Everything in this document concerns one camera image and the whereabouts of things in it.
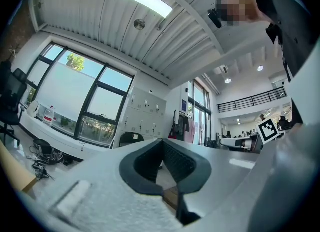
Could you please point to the wooden table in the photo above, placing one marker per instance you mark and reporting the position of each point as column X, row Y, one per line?
column 15, row 171

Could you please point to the round recessed ceiling light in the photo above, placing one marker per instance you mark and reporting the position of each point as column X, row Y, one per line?
column 260, row 68
column 228, row 81

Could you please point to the tall glass entrance doors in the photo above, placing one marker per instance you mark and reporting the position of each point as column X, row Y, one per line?
column 200, row 116

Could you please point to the blue wall poster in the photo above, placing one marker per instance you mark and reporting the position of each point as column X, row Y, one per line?
column 184, row 104

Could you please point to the black office chair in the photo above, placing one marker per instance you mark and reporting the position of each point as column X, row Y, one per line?
column 12, row 101

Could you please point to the pale yellow paper note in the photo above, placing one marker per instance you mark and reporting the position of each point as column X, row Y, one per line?
column 135, row 136

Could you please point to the white windowsill counter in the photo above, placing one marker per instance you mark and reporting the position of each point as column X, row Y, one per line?
column 65, row 138

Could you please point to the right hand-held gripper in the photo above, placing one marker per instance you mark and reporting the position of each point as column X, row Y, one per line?
column 267, row 131

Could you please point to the large black-framed window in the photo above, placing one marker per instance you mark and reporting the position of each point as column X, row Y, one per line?
column 70, row 88

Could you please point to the person's head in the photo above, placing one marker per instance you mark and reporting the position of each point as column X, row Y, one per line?
column 240, row 6

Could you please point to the grey metal locker cabinet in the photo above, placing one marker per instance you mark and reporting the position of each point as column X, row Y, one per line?
column 142, row 108

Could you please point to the white ceiling air conditioner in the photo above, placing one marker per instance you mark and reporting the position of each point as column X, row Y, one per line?
column 221, row 69

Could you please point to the clear water bottle red label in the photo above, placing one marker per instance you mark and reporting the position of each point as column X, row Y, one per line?
column 49, row 117

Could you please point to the black head-worn camera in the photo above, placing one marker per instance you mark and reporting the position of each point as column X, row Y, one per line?
column 215, row 18

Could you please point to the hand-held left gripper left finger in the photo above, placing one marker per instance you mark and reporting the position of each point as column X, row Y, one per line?
column 105, row 196

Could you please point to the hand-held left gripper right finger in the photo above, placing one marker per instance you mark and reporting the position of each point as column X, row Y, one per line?
column 225, row 173

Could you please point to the black round bin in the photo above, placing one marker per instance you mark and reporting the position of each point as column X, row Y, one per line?
column 42, row 144

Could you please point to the person's black shirt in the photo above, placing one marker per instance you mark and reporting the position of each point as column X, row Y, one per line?
column 287, row 13

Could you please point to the coat rack with clothes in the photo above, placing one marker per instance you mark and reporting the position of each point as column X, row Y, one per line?
column 183, row 126

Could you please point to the round metal ceiling fixture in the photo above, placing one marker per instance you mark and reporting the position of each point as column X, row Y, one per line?
column 139, row 24

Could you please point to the black balcony railing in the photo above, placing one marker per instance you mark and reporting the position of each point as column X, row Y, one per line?
column 250, row 97

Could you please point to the white rounded container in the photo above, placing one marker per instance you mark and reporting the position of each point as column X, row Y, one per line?
column 33, row 108

